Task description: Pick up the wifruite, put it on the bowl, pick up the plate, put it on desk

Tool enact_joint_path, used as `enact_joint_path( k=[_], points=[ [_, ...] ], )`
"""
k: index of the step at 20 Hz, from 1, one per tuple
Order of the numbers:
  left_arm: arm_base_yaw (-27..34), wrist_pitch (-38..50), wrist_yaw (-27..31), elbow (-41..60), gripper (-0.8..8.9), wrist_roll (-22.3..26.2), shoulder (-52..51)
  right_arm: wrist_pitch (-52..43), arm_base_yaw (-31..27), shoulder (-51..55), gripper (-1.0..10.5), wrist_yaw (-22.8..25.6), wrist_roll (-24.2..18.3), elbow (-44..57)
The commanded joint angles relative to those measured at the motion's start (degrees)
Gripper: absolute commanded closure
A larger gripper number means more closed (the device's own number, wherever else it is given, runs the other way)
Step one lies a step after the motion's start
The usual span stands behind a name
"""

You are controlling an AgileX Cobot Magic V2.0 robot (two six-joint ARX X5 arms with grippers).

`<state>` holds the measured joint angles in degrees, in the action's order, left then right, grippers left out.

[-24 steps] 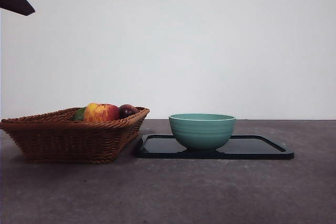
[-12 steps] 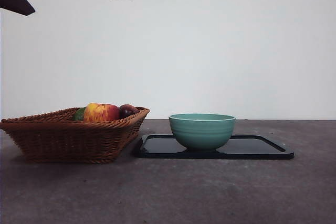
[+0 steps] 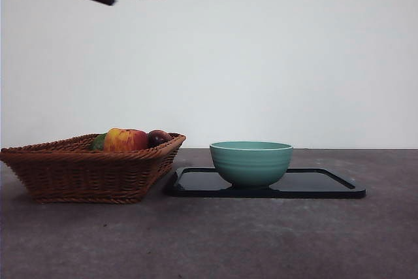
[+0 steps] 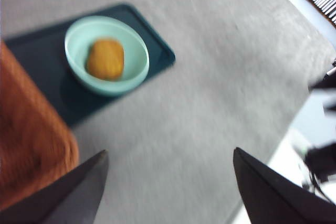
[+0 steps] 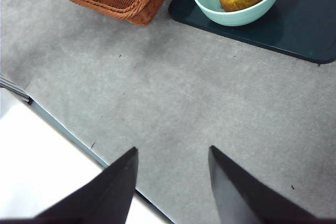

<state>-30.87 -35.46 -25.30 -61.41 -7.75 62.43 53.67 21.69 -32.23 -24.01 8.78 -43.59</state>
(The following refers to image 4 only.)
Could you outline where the black rectangular tray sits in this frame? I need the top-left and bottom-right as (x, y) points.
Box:
(5, 3), (176, 127)

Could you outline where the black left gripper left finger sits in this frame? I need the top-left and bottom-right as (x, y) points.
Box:
(0, 149), (110, 224)

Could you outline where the brown wicker basket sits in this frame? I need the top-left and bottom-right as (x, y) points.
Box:
(0, 40), (80, 211)

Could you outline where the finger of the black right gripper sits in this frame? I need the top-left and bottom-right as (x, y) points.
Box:
(308, 63), (336, 96)
(323, 101), (336, 118)

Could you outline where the teal ceramic bowl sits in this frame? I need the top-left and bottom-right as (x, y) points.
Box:
(64, 15), (150, 98)

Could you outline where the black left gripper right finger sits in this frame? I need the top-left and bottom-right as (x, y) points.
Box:
(233, 147), (336, 224)

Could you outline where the black cable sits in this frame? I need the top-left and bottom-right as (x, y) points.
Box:
(308, 171), (336, 204)

